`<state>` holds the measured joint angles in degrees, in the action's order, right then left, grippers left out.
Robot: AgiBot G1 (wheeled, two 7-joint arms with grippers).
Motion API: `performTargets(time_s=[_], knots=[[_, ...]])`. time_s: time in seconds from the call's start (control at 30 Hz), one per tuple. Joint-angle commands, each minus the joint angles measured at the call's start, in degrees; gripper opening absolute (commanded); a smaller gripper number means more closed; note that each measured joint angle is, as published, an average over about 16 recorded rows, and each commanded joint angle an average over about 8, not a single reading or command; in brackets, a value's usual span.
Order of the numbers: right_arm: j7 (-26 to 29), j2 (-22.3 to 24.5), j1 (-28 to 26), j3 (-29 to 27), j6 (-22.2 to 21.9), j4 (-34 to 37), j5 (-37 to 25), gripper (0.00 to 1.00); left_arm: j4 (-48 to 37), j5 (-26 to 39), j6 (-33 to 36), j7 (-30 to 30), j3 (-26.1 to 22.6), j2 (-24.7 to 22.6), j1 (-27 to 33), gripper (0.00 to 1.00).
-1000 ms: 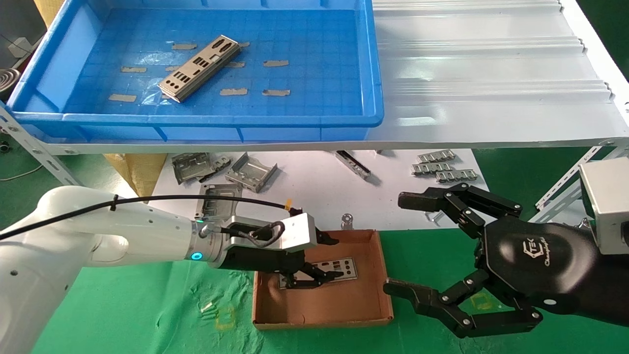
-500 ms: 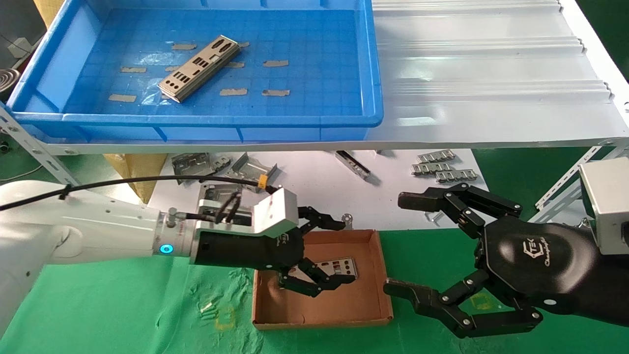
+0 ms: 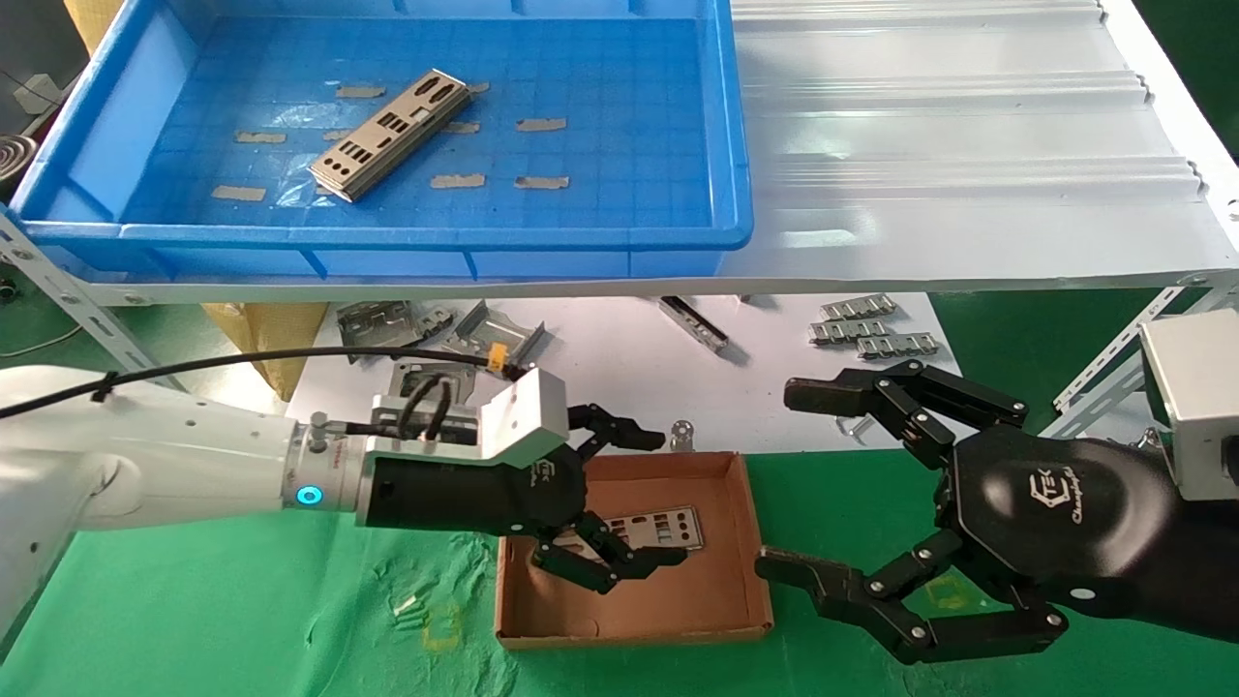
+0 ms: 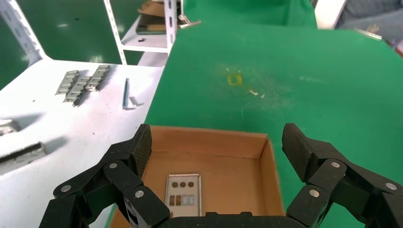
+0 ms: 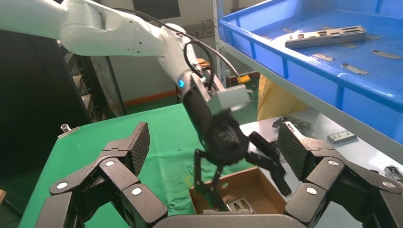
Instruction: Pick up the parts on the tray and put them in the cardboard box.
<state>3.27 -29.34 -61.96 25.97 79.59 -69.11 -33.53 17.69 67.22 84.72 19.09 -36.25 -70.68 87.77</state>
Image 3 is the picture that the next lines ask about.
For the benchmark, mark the white metal shelf board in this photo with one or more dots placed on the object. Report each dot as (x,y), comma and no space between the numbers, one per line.
(968,145)

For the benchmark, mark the green table cloth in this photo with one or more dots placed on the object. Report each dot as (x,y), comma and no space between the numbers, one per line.
(242,600)

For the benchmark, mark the white power adapter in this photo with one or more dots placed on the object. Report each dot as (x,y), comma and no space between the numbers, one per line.
(39,92)

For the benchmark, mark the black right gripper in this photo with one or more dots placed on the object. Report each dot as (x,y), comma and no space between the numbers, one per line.
(1055,513)

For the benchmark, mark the silver metal rail part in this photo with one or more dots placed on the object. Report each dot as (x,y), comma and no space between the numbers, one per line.
(697,324)

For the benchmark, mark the grey sheet metal bracket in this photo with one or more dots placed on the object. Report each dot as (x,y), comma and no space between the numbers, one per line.
(494,334)
(377,327)
(407,373)

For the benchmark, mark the small finned metal part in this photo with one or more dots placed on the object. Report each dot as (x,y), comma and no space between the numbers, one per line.
(859,307)
(850,332)
(900,346)

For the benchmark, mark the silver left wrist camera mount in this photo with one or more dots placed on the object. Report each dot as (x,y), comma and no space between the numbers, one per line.
(528,416)

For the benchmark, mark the silver binder clip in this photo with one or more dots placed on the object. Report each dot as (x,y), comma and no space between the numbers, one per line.
(683,436)

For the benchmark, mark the perforated grey steel post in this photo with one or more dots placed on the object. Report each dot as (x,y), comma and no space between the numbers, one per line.
(87,302)
(1123,348)

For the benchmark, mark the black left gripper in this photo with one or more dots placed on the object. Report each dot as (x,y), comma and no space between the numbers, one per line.
(455,499)

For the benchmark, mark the stack of metal IO plates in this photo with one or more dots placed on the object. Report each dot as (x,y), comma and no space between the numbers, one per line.
(397,131)

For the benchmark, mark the blue plastic tray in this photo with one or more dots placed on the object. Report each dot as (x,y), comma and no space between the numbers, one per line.
(629,145)

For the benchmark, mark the small silver metal pieces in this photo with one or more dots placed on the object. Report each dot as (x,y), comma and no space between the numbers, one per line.
(411,608)

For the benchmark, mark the brown cardboard box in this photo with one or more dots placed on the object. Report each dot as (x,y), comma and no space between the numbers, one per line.
(716,581)

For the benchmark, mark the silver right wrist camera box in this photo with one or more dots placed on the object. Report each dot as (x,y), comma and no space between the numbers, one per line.
(1200,407)

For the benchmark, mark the metal IO shield plate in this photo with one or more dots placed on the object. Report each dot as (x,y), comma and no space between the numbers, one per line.
(693,532)

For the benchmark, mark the yellow plastic sheet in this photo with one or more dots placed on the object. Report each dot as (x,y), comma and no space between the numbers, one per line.
(92,24)

